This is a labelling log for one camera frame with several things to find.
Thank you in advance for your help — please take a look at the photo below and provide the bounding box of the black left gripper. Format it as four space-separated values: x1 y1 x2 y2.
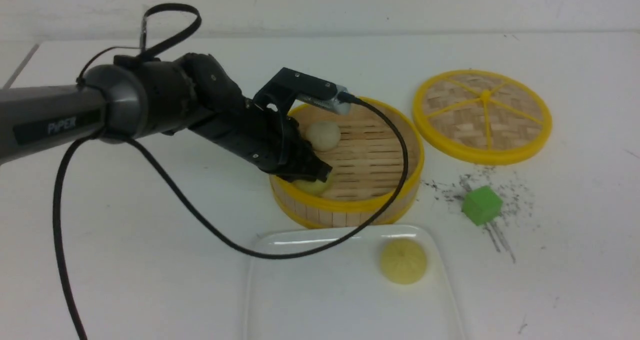
178 53 333 183

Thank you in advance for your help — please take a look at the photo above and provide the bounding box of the yellow steamed bun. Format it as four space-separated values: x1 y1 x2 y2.
379 239 428 285
292 173 335 196

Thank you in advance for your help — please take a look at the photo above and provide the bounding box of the pale white steamed bun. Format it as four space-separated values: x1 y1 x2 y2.
305 121 342 152

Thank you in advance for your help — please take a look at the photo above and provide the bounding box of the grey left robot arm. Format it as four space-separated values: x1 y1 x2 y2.
0 53 339 182

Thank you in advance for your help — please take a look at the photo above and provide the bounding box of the white rectangular plate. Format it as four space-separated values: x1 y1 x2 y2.
242 224 466 339

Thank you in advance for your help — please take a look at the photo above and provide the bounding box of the bamboo steamer basket yellow rim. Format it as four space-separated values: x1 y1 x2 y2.
269 105 403 228

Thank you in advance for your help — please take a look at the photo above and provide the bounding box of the green foam cube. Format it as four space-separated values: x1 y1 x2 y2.
461 186 504 226

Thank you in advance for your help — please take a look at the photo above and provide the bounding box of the woven bamboo steamer lid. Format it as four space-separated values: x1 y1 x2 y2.
412 69 553 166

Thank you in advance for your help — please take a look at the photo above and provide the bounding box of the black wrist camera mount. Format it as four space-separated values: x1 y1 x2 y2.
253 68 351 116

